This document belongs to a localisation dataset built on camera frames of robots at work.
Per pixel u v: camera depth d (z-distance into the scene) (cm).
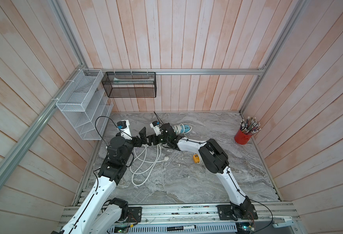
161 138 86
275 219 72
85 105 68
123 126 59
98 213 46
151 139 86
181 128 103
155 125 88
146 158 93
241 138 95
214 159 60
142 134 65
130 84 90
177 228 69
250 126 92
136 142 64
